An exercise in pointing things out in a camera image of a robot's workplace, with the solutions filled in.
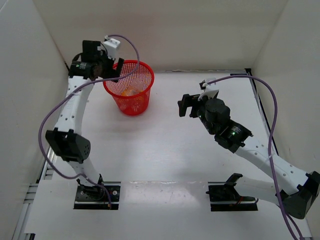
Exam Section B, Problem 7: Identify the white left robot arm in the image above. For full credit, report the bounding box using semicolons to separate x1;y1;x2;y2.
45;38;124;200

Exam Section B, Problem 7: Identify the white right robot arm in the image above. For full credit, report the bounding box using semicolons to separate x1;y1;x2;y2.
128;74;320;219

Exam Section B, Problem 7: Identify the red mesh bin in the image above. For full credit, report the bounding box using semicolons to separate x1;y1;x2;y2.
103;61;155;116

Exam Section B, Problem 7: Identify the orange plastic bottle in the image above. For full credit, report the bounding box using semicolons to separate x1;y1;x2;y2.
121;86;143;97

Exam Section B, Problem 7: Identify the clear plastic bottle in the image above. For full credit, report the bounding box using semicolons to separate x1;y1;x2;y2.
130;78;145;93

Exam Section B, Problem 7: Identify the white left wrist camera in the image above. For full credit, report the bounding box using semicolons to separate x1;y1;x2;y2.
102;35;121;60

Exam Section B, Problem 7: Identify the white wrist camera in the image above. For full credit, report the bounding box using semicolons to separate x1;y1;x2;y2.
197;77;220;101
102;35;121;60

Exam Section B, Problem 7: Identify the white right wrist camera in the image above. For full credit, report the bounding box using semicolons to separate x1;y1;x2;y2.
197;77;220;101

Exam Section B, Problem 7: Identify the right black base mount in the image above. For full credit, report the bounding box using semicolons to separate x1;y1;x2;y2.
205;173;259;212

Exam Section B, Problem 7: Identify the aluminium frame rail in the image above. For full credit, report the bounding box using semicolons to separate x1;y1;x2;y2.
12;144;57;240

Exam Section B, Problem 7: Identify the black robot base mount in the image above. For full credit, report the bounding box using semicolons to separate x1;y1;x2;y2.
73;182;121;210

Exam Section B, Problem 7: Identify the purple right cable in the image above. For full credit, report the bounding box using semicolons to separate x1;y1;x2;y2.
202;73;305;240

